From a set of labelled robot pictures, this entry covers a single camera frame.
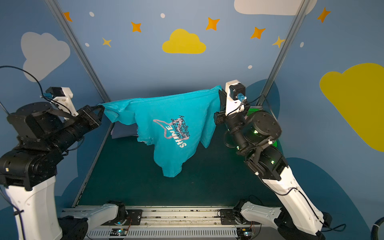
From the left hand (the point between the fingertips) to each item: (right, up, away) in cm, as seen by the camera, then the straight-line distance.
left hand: (104, 106), depth 50 cm
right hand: (+42, +5, -3) cm, 42 cm away
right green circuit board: (+55, -59, +21) cm, 84 cm away
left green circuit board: (-5, -58, +21) cm, 62 cm away
